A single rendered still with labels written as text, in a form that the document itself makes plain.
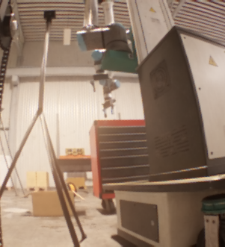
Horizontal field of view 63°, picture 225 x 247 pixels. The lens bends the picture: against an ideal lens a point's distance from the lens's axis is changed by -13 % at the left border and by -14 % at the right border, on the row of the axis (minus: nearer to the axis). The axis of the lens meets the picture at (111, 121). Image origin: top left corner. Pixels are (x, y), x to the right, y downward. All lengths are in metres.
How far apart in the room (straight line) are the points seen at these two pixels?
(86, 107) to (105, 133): 8.63
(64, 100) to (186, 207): 10.28
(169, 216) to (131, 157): 1.47
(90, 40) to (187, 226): 1.18
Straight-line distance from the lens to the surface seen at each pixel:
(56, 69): 10.87
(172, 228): 0.66
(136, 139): 2.11
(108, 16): 1.81
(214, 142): 0.63
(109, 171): 1.99
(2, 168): 8.18
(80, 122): 10.39
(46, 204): 2.04
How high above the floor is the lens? 0.35
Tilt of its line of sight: 16 degrees up
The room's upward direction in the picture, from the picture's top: 5 degrees counter-clockwise
